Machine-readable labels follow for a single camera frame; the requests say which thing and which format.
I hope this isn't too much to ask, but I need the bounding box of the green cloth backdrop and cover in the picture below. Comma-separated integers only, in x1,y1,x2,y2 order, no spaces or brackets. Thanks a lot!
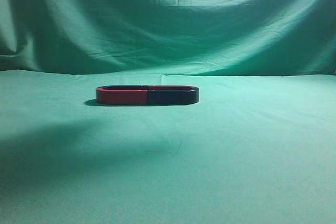
1,0,335,223

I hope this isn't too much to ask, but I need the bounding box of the red-blue horseshoe magnet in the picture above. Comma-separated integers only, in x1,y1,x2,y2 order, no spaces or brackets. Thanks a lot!
147,86,199,105
96,85,148,105

